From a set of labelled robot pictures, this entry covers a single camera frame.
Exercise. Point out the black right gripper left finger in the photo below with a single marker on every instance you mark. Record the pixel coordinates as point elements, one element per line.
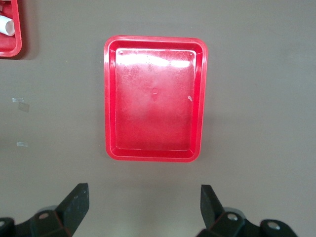
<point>74,207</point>

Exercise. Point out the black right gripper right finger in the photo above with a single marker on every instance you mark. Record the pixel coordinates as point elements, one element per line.
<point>209,207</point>

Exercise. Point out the clear tape strip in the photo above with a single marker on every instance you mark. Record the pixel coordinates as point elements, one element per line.
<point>17,99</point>
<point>22,144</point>

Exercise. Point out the empty red plastic tray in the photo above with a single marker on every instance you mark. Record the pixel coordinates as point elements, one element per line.
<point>153,111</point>

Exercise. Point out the red tray with pipe fittings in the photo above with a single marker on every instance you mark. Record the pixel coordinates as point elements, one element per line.
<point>17,37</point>

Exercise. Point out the brown square sticker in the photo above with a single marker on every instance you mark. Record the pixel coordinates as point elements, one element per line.
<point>24,107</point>

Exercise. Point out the white and metal pipe fitting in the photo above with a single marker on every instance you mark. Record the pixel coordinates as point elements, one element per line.
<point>6,26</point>

